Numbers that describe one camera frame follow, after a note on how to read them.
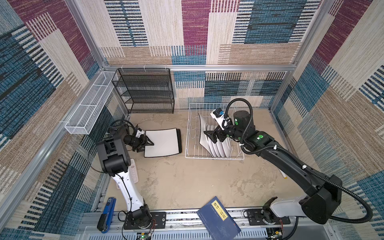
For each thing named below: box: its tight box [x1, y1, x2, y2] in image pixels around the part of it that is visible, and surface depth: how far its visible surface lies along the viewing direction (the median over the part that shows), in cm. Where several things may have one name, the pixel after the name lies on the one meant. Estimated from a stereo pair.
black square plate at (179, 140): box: [176, 129, 182, 154], surface depth 104 cm
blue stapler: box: [97, 197, 117, 234], surface depth 75 cm
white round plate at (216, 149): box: [211, 141, 222, 157], surface depth 85 cm
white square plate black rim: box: [144, 128, 180, 158], surface depth 103 cm
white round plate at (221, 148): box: [216, 141, 226, 158], surface depth 85 cm
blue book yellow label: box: [197, 196, 242, 240], surface depth 73 cm
